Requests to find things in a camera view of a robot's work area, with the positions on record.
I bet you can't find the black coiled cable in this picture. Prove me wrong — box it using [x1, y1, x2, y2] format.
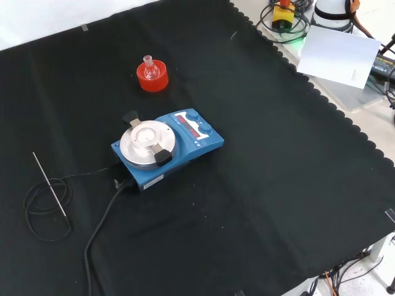
[259, 0, 311, 44]

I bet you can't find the grey base plate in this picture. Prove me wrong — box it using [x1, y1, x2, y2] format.
[256, 21, 389, 111]

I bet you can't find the thick black power cable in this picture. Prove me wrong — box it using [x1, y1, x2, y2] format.
[83, 178, 136, 296]

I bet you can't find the clear round-bottom flask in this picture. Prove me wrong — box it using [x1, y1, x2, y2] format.
[143, 54, 160, 81]

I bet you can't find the thin black probe cable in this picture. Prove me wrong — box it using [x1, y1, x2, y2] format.
[23, 166, 110, 242]

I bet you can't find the blue-base heater with steel plate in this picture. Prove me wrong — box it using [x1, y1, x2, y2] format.
[110, 107, 225, 193]

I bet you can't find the yellow stop button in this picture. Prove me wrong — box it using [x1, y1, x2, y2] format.
[272, 0, 296, 31]

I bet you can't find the black power adapter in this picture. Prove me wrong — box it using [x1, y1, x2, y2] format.
[368, 52, 395, 84]

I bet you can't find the red flask support ring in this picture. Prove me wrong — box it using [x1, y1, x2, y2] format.
[136, 59, 170, 93]

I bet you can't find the pale white board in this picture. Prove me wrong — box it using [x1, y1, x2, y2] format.
[296, 25, 383, 90]

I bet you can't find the white bench leg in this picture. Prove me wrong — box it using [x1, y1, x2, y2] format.
[368, 236, 388, 263]

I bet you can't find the black bench cloth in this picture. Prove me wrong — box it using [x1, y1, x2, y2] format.
[0, 0, 395, 296]

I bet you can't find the thin metal probe rod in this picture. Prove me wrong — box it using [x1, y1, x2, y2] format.
[32, 152, 68, 217]

